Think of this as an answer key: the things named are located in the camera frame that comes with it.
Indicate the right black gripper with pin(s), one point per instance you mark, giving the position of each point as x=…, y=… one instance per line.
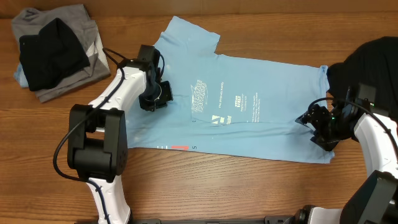
x=314, y=117

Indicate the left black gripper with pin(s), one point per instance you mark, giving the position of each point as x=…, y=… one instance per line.
x=145, y=103

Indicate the light blue printed t-shirt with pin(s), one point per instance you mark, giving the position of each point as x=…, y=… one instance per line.
x=229, y=105

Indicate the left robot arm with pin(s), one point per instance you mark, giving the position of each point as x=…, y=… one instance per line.
x=97, y=137

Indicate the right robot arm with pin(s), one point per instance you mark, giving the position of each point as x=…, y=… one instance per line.
x=376, y=200

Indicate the black t-shirt at right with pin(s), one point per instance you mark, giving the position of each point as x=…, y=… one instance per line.
x=373, y=63

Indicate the folded black garment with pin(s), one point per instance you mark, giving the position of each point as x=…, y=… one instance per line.
x=52, y=55

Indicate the folded light blue garment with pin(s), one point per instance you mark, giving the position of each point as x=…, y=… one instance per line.
x=19, y=76

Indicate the folded grey garment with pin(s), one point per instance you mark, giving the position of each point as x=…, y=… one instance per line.
x=31, y=20

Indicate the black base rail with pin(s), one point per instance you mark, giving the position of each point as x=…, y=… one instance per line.
x=281, y=219

